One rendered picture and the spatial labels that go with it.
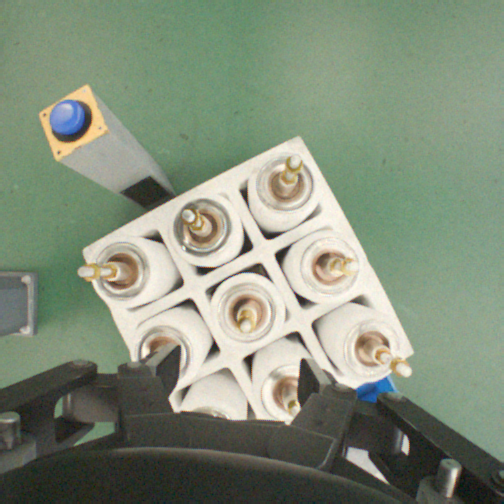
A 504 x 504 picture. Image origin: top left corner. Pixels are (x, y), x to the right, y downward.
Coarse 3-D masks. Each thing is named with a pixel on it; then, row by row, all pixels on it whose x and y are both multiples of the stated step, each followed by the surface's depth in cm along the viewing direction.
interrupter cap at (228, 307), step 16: (240, 288) 35; (256, 288) 35; (224, 304) 35; (240, 304) 35; (256, 304) 35; (272, 304) 35; (224, 320) 35; (256, 320) 35; (272, 320) 35; (240, 336) 35; (256, 336) 35
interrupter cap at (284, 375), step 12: (276, 372) 34; (288, 372) 35; (264, 384) 34; (276, 384) 35; (288, 384) 35; (264, 396) 34; (276, 396) 35; (264, 408) 34; (276, 408) 34; (288, 420) 34
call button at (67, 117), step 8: (56, 104) 29; (64, 104) 28; (72, 104) 28; (56, 112) 28; (64, 112) 28; (72, 112) 28; (80, 112) 28; (56, 120) 28; (64, 120) 28; (72, 120) 28; (80, 120) 29; (56, 128) 28; (64, 128) 28; (72, 128) 28
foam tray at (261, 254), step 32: (256, 160) 43; (192, 192) 43; (224, 192) 43; (128, 224) 43; (160, 224) 43; (256, 224) 43; (320, 224) 43; (256, 256) 43; (192, 288) 42; (288, 288) 42; (128, 320) 42; (288, 320) 42; (224, 352) 42; (320, 352) 42; (352, 384) 42; (256, 416) 43
